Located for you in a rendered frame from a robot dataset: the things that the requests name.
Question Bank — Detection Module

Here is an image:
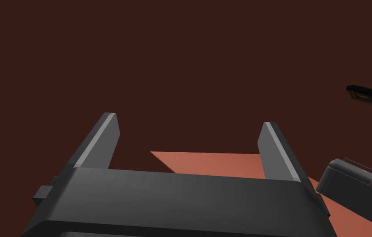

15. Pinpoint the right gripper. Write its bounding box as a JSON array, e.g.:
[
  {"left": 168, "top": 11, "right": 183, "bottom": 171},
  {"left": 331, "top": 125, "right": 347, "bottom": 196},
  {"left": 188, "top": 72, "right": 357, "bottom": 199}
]
[{"left": 316, "top": 158, "right": 372, "bottom": 221}]

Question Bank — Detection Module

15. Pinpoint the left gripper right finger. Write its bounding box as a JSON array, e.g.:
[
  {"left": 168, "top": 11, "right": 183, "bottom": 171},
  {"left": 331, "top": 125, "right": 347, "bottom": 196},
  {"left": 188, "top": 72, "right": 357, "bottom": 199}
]
[{"left": 257, "top": 121, "right": 302, "bottom": 183}]

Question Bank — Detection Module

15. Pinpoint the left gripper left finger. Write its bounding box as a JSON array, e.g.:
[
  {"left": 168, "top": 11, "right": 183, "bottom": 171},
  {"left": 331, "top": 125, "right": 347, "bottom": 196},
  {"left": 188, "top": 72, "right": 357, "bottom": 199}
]
[{"left": 68, "top": 112, "right": 121, "bottom": 170}]

